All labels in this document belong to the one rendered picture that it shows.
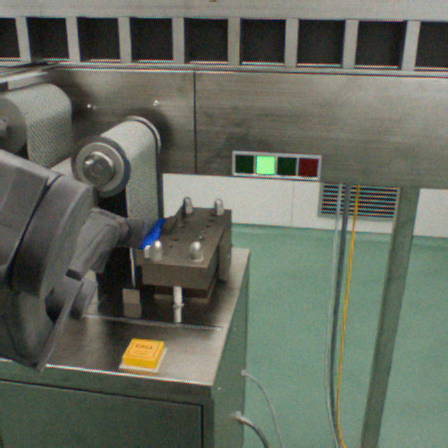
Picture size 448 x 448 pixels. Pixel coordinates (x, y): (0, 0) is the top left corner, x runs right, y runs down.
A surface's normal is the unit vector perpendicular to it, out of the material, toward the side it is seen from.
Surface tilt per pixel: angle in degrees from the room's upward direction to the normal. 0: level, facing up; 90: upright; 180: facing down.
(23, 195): 71
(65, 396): 90
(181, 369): 0
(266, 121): 90
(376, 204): 90
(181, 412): 90
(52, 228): 57
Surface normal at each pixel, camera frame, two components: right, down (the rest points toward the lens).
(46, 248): 0.08, 0.11
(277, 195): -0.16, 0.37
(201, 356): 0.00, -0.92
